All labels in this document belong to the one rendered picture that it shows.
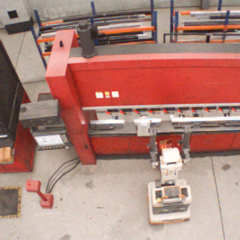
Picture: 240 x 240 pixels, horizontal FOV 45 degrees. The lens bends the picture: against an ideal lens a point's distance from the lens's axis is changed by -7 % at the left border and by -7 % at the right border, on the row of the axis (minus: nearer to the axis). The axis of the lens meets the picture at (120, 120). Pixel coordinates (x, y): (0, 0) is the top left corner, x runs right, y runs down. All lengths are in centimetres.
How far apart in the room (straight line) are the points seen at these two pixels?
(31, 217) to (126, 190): 169
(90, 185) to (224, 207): 228
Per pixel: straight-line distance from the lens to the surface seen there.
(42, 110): 379
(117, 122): 465
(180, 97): 417
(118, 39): 567
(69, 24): 571
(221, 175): 538
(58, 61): 376
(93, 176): 535
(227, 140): 507
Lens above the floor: 481
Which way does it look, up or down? 55 degrees down
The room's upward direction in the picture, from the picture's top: 9 degrees counter-clockwise
